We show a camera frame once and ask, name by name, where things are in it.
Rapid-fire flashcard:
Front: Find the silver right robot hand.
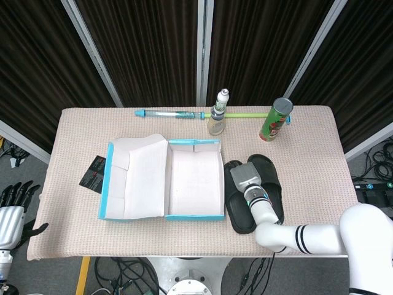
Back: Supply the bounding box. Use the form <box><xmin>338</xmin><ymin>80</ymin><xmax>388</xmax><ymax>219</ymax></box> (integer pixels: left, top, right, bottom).
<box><xmin>229</xmin><ymin>162</ymin><xmax>263</xmax><ymax>192</ymax></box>

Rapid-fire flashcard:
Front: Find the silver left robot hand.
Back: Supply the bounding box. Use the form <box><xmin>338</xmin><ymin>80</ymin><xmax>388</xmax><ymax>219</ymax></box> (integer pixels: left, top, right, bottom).
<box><xmin>0</xmin><ymin>180</ymin><xmax>50</xmax><ymax>248</ymax></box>

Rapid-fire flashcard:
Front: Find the black rubber slipper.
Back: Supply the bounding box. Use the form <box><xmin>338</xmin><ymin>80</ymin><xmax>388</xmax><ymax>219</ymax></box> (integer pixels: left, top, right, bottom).
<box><xmin>223</xmin><ymin>159</ymin><xmax>257</xmax><ymax>235</ymax></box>
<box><xmin>247</xmin><ymin>154</ymin><xmax>285</xmax><ymax>226</ymax></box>

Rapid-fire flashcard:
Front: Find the light blue shoe box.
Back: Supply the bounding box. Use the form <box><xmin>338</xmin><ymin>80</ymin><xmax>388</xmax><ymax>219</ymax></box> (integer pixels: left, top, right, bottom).
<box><xmin>97</xmin><ymin>133</ymin><xmax>227</xmax><ymax>222</ymax></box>

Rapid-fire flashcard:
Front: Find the beige dressing bottle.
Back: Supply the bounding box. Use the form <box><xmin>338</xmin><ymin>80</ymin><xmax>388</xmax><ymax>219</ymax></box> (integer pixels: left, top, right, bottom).
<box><xmin>207</xmin><ymin>106</ymin><xmax>227</xmax><ymax>136</ymax></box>

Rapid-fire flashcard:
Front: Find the green chip can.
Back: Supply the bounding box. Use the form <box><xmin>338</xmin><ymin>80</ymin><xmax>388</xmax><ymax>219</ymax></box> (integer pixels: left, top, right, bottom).
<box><xmin>259</xmin><ymin>97</ymin><xmax>294</xmax><ymax>143</ymax></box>

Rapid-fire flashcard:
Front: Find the white green-label bottle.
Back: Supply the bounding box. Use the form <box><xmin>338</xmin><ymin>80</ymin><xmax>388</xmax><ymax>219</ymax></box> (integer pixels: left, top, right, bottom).
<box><xmin>214</xmin><ymin>88</ymin><xmax>231</xmax><ymax>113</ymax></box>

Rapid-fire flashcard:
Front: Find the beige waffle tablecloth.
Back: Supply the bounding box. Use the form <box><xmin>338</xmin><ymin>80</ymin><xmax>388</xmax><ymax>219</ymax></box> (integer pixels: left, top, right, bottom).
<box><xmin>26</xmin><ymin>106</ymin><xmax>364</xmax><ymax>262</ymax></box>

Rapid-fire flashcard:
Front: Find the yellow floor tape strip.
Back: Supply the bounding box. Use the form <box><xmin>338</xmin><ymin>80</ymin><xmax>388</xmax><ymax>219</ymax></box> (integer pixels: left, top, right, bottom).
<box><xmin>74</xmin><ymin>256</ymin><xmax>92</xmax><ymax>295</ymax></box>

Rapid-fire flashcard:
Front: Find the black printed card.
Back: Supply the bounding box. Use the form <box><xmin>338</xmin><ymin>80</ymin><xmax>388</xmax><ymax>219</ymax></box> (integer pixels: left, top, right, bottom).
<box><xmin>78</xmin><ymin>155</ymin><xmax>108</xmax><ymax>195</ymax></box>

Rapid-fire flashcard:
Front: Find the blue green water squirter toy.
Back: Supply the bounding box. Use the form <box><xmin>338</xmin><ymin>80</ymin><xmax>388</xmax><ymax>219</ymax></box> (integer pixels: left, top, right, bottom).
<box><xmin>134</xmin><ymin>108</ymin><xmax>293</xmax><ymax>125</ymax></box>

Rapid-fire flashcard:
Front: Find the black pleated curtain panel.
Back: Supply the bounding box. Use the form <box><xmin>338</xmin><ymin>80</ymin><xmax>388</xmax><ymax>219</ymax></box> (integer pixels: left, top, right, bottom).
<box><xmin>290</xmin><ymin>0</ymin><xmax>393</xmax><ymax>154</ymax></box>
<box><xmin>74</xmin><ymin>0</ymin><xmax>204</xmax><ymax>108</ymax></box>
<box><xmin>0</xmin><ymin>0</ymin><xmax>117</xmax><ymax>154</ymax></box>
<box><xmin>208</xmin><ymin>0</ymin><xmax>335</xmax><ymax>106</ymax></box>

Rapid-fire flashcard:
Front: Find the black floor cable bundle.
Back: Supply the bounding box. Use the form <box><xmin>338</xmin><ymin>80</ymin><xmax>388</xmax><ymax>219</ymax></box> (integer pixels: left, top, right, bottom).
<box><xmin>0</xmin><ymin>135</ymin><xmax>32</xmax><ymax>168</ymax></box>
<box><xmin>93</xmin><ymin>256</ymin><xmax>161</xmax><ymax>295</ymax></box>
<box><xmin>351</xmin><ymin>134</ymin><xmax>393</xmax><ymax>186</ymax></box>

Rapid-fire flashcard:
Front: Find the silver aluminium partition post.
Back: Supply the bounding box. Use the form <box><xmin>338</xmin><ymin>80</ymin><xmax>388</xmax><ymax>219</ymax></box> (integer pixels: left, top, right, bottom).
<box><xmin>344</xmin><ymin>122</ymin><xmax>393</xmax><ymax>162</ymax></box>
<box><xmin>282</xmin><ymin>0</ymin><xmax>348</xmax><ymax>98</ymax></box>
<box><xmin>0</xmin><ymin>119</ymin><xmax>52</xmax><ymax>164</ymax></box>
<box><xmin>195</xmin><ymin>0</ymin><xmax>215</xmax><ymax>106</ymax></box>
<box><xmin>60</xmin><ymin>0</ymin><xmax>124</xmax><ymax>108</ymax></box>

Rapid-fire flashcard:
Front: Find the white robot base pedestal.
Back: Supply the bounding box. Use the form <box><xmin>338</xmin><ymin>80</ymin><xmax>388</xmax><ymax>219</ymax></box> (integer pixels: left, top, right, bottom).
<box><xmin>146</xmin><ymin>256</ymin><xmax>232</xmax><ymax>295</ymax></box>

